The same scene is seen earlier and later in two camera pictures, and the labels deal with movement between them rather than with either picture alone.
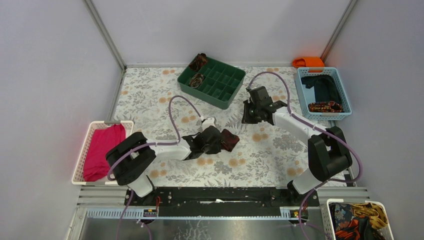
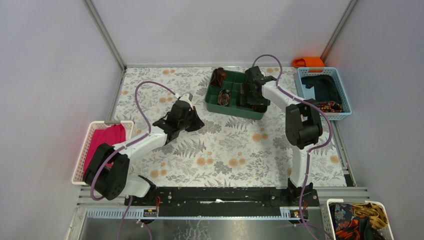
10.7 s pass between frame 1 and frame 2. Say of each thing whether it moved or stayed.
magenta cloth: stayed
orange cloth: stayed
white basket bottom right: stayed
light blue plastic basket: stayed
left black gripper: moved
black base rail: stayed
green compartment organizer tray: moved
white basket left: stayed
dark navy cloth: stayed
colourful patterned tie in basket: stayed
